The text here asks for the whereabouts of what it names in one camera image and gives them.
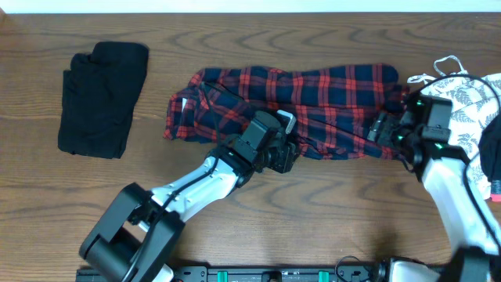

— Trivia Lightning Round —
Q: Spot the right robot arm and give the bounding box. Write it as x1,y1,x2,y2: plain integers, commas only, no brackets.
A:
367,96,500,281

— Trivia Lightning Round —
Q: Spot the black folded garment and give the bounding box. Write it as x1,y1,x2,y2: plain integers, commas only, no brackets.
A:
58,42,150,159

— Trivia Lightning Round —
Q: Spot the dark navy garment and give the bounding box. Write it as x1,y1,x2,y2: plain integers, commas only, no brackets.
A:
479,115,500,182

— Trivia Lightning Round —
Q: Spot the red navy plaid shirt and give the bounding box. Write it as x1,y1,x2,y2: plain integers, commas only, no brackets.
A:
164,63,409,160

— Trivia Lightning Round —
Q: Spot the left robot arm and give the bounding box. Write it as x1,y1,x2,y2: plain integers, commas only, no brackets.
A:
79,110,299,282

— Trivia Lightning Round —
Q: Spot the white fern print cloth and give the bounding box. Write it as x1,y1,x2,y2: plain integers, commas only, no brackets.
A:
407,55,500,200

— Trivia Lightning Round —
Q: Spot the red object at edge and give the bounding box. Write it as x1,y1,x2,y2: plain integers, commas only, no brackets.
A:
490,179,501,202

